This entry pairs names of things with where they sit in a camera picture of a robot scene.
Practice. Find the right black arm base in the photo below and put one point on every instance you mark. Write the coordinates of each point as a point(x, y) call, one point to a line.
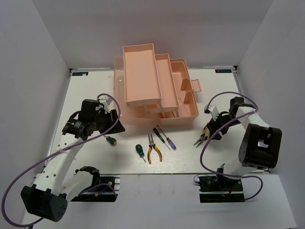
point(219, 189)

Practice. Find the black green precision screwdriver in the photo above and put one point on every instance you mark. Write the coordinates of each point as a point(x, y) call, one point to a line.
point(160, 137)

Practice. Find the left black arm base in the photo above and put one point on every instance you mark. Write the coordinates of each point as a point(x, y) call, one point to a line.
point(106, 189)

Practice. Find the stubby dark green screwdriver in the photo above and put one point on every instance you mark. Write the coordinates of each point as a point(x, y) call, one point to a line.
point(140, 152)

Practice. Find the yellow long nose pliers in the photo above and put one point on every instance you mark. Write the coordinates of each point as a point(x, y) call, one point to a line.
point(151, 147)

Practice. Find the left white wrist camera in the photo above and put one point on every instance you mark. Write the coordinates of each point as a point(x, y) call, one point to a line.
point(104, 102)

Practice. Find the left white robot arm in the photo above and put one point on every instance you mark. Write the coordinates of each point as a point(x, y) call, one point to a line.
point(49, 194)

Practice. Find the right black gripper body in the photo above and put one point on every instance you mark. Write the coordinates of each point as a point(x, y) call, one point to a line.
point(227, 118)

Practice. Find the blue handled small screwdriver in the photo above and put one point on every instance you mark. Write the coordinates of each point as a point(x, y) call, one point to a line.
point(173, 146)

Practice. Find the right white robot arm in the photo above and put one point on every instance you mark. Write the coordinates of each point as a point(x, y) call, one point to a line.
point(259, 149)

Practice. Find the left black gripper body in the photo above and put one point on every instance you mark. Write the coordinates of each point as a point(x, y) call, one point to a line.
point(103, 122)

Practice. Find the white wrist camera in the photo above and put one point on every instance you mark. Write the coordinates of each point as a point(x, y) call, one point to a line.
point(104, 102)
point(212, 110)

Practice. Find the stubby green orange screwdriver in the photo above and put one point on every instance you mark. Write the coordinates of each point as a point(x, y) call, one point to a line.
point(112, 141)

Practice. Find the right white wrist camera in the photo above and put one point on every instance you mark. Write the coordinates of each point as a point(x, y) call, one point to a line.
point(212, 110)

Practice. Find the yellow black small pliers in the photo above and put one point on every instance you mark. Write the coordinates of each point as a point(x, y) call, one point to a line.
point(201, 139)

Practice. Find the pink plastic toolbox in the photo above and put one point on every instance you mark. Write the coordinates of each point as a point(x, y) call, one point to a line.
point(153, 88)

